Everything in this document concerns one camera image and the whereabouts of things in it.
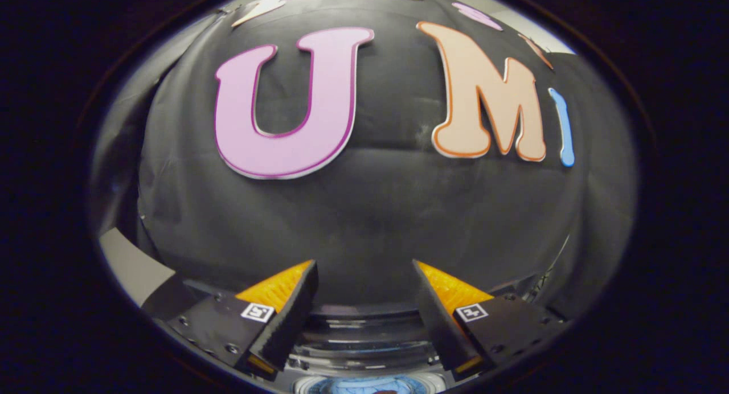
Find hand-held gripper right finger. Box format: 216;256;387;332
412;260;570;381

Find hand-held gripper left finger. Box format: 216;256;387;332
165;260;320;381

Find grey washing machine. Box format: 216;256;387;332
279;311;456;394

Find light blue shirt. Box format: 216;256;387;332
310;376;422;394

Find dark grey beige cabinet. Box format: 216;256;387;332
98;228;228;321

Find black power cables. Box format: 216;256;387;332
527;269;570;312

